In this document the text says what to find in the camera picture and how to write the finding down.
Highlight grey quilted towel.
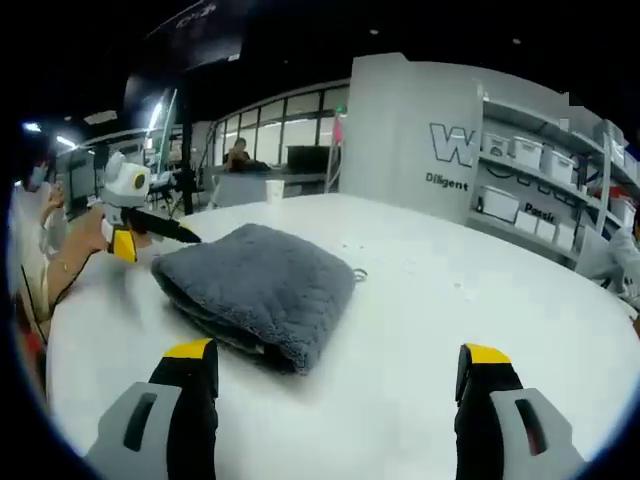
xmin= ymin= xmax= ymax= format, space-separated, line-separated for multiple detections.
xmin=149 ymin=222 xmax=359 ymax=376

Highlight rows of white storage bins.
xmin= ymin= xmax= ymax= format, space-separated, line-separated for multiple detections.
xmin=479 ymin=117 xmax=640 ymax=251

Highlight black monitor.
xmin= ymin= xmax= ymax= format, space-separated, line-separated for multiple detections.
xmin=286 ymin=144 xmax=334 ymax=171

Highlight black hanging ceiling sign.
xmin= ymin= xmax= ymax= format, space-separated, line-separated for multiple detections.
xmin=144 ymin=0 xmax=246 ymax=71

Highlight person's body in cream top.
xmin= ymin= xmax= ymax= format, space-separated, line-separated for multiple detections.
xmin=9 ymin=149 xmax=69 ymax=321

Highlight grey counter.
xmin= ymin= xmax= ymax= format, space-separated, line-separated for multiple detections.
xmin=214 ymin=167 xmax=341 ymax=206

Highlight grey metal shelf rack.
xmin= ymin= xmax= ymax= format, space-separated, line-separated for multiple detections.
xmin=469 ymin=89 xmax=640 ymax=266

